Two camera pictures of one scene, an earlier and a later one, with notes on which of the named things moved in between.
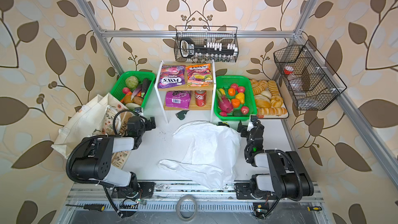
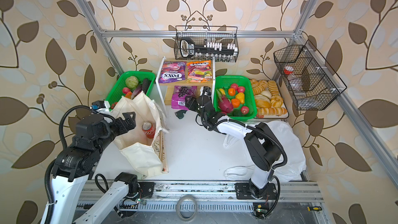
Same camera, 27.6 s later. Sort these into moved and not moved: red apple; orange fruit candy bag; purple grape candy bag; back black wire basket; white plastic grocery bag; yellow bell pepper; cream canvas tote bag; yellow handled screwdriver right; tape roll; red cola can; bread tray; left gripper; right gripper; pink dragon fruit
Moved: right gripper; red cola can; cream canvas tote bag; left gripper; orange fruit candy bag; white plastic grocery bag; purple grape candy bag
Not moved: back black wire basket; pink dragon fruit; bread tray; yellow handled screwdriver right; red apple; yellow bell pepper; tape roll
